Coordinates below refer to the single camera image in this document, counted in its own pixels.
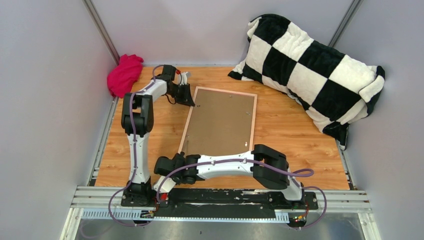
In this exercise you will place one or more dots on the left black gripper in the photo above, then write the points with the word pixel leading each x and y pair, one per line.
pixel 186 99

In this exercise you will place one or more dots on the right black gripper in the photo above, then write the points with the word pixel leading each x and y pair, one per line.
pixel 179 156

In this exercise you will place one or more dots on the pink picture frame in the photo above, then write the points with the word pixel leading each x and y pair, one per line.
pixel 222 122

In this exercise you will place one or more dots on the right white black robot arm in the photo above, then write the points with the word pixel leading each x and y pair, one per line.
pixel 266 165

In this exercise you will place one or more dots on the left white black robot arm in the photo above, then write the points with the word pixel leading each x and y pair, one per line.
pixel 137 120

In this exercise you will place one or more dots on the magenta cloth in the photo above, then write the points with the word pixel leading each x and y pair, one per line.
pixel 122 78

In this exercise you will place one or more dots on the black white checkered pillow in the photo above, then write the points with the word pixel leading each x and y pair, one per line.
pixel 334 89

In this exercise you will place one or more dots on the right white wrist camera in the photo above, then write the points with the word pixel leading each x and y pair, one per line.
pixel 163 186

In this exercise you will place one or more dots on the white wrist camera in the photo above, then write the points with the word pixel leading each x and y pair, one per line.
pixel 163 186
pixel 183 78

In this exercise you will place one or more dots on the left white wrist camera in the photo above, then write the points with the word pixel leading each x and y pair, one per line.
pixel 183 78

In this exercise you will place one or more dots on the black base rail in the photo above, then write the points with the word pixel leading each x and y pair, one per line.
pixel 225 204

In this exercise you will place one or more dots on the left aluminium corner post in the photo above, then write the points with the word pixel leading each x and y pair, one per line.
pixel 96 18

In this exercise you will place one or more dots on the aluminium corner post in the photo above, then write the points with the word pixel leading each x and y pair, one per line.
pixel 347 17
pixel 96 18

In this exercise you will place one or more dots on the right aluminium corner post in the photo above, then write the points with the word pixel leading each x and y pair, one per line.
pixel 347 17

